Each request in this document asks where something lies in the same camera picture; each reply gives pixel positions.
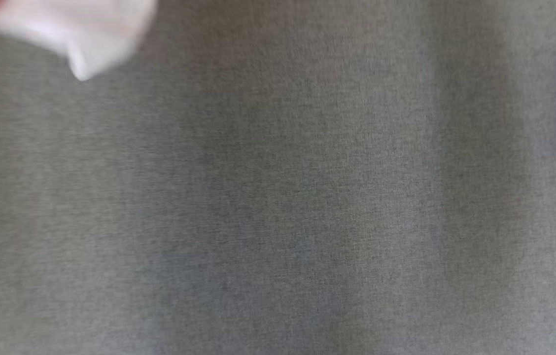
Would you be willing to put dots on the grey fabric sofa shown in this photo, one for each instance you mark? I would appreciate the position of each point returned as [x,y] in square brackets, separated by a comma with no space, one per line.
[278,197]

